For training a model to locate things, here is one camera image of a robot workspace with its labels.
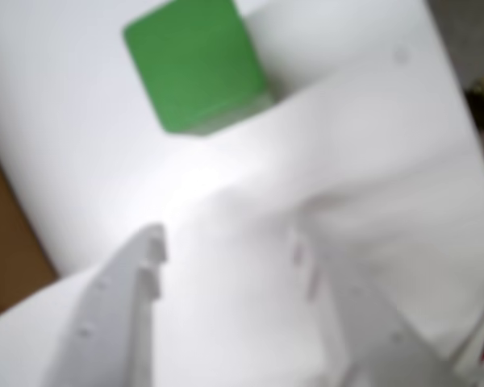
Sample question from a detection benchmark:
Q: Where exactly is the green cube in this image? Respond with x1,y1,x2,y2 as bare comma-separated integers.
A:
121,0,276,136

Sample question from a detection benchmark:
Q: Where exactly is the dark controller board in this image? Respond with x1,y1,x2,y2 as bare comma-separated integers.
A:
463,68,484,162

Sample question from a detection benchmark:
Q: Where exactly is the brown cardboard box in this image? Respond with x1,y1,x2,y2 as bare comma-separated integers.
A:
0,128,61,327

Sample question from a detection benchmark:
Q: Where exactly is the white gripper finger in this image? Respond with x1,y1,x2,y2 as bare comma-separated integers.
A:
286,223,469,387
0,223,169,387

